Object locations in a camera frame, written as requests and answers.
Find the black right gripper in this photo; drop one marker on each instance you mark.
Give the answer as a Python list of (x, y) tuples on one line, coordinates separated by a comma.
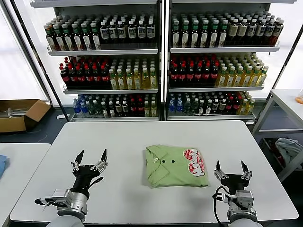
[(235, 182)]

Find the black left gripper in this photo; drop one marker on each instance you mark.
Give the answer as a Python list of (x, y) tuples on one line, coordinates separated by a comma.
[(85, 175)]

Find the green polo shirt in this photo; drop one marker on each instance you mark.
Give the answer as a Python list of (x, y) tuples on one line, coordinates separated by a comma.
[(170, 172)]

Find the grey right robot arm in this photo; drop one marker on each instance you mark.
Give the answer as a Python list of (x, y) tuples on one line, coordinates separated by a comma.
[(241, 217)]

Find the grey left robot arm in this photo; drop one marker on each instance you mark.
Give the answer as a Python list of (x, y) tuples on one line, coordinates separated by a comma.
[(75, 208)]

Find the black storage crate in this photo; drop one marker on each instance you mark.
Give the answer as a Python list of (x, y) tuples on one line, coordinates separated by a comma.
[(268, 151)]

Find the clear water bottle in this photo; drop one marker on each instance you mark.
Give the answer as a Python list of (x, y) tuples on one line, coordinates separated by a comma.
[(97, 109), (194, 108), (187, 108), (91, 109)]

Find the blue water bottle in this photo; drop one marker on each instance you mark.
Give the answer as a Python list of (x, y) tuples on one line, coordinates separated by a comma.
[(180, 108), (76, 108), (83, 108), (172, 108)]

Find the white-cap dark drink bottle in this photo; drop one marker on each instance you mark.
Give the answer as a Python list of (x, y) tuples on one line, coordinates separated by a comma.
[(118, 109), (222, 106), (125, 109), (215, 106), (201, 108), (208, 108), (104, 110), (111, 110)]

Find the grey cloth pile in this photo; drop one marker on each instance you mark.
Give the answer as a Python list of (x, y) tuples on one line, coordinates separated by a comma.
[(287, 147)]

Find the yellow juice bottle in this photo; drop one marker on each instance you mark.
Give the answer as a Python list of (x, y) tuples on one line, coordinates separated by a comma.
[(239, 79), (242, 107), (250, 107), (262, 79), (153, 81), (137, 81), (222, 79), (230, 79), (154, 110), (147, 110), (113, 81), (121, 81), (255, 79), (129, 81), (145, 81), (247, 79)]

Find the red-cap cola bottle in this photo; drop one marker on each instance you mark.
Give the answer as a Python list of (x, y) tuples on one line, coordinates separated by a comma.
[(72, 79), (214, 76), (140, 109), (64, 79), (133, 109), (229, 107), (182, 76), (236, 106), (104, 79), (190, 76), (174, 76), (96, 79), (88, 79), (80, 79), (198, 76), (206, 76)]

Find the blue folded cloth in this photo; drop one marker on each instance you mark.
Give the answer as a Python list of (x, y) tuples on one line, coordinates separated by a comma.
[(3, 165)]

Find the brown cardboard box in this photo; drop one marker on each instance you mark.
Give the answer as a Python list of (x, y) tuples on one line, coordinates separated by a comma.
[(14, 124)]

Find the grey-framed side table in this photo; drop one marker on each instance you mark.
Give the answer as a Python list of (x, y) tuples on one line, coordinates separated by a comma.
[(284, 99)]

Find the metal parts bundle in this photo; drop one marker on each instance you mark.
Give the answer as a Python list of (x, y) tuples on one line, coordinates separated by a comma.
[(14, 112)]

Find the orange-filled clear container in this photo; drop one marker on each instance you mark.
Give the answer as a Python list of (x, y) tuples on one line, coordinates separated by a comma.
[(300, 99)]

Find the grey metal shelf unit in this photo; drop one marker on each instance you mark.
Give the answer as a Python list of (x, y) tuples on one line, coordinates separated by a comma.
[(222, 49), (104, 52)]

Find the green-label dark tea bottle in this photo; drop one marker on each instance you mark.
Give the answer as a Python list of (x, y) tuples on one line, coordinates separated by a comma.
[(86, 41), (67, 41), (214, 35), (185, 35), (77, 41), (58, 40), (195, 35), (176, 35), (96, 41), (223, 35), (204, 35)]

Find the orange-label dark tea bottle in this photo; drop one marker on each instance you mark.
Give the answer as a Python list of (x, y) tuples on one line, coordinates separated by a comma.
[(50, 40)]

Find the navy-label dark drink bottle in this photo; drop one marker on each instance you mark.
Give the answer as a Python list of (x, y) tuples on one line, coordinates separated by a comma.
[(270, 30), (252, 30), (132, 32), (150, 32), (141, 32), (121, 32), (261, 30), (104, 32), (113, 32)]

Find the beige-label dark drink bottle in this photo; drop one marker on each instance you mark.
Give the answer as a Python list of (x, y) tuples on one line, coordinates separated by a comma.
[(234, 30), (242, 30)]

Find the navy-label red drink bottle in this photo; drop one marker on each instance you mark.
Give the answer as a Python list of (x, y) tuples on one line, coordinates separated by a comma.
[(278, 30)]

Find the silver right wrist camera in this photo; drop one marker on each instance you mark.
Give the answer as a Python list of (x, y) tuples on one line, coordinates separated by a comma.
[(244, 199)]

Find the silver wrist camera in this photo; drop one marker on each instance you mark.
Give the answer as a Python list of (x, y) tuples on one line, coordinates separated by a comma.
[(62, 196), (244, 199)]

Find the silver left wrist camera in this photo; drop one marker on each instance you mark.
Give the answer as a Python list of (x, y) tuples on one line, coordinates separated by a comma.
[(62, 196)]

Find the black window frame post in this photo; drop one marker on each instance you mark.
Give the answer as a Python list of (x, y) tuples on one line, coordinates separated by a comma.
[(282, 71), (37, 59)]

